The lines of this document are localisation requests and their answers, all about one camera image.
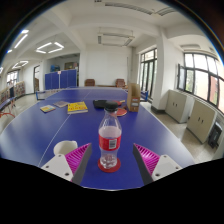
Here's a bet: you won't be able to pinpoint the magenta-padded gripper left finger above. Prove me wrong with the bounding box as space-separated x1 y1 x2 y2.
40 142 93 186

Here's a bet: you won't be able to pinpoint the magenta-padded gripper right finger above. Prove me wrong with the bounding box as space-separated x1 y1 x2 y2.
132 143 184 186

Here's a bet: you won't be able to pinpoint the clear bottle with red label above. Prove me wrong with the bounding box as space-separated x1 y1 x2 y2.
97 101 123 170

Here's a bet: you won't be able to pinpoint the white mug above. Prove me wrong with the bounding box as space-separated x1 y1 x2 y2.
53 140 79 157

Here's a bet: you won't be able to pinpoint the white two-door cabinet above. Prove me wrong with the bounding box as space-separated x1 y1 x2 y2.
186 99 218 144
165 89 194 124

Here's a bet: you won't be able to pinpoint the small yellow and blue booklet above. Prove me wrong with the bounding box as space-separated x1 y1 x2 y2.
39 104 57 114

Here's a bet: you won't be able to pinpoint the black bin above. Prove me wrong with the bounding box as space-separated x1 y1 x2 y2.
207 121 223 149

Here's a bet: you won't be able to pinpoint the yellow book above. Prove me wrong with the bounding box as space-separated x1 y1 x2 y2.
67 101 89 115

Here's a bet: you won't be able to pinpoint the grey booklet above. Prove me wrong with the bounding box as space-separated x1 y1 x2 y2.
53 100 71 109

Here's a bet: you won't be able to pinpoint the red table tennis paddle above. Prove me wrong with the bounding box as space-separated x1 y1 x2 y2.
115 107 128 118
113 99 127 107

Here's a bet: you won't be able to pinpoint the black table tennis paddle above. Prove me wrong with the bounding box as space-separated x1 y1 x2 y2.
92 99 109 110

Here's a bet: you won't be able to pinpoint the table tennis net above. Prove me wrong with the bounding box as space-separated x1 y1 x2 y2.
35 87 149 102

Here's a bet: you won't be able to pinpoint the brown cardboard box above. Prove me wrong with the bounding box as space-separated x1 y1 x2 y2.
126 82 142 113

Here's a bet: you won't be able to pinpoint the blue table with red legs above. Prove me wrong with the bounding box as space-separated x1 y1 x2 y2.
0 96 18 119

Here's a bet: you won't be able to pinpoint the folded blue table tennis tables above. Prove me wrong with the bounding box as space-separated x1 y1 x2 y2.
44 69 78 90

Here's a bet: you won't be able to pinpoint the shelf unit with books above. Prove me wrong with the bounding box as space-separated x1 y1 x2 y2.
0 80 27 104

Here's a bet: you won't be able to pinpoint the brown chair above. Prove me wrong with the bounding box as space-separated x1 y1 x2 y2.
84 78 96 87
115 78 126 88

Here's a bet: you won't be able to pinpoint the large black-framed window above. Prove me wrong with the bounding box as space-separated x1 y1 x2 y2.
176 52 224 114

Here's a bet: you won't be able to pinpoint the tall black-framed window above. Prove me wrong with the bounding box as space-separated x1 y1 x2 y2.
138 48 158 99

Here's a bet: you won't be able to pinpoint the ceiling lights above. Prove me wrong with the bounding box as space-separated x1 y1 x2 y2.
0 0 178 73

